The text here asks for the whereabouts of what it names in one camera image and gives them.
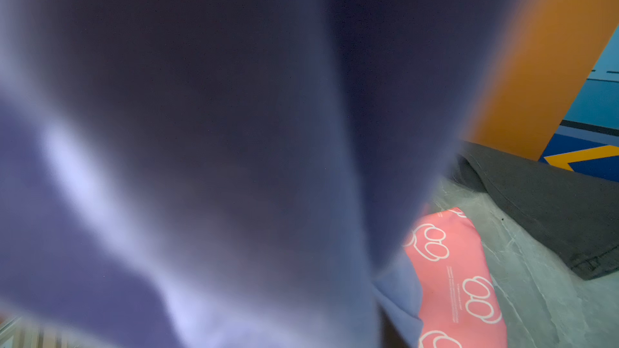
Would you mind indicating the purple cloth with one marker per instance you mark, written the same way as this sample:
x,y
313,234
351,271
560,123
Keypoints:
x,y
229,173

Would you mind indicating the pink patterned garment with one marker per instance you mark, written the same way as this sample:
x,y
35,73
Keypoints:
x,y
459,304

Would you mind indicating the dark grey garment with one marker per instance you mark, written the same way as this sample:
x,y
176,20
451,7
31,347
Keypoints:
x,y
573,215

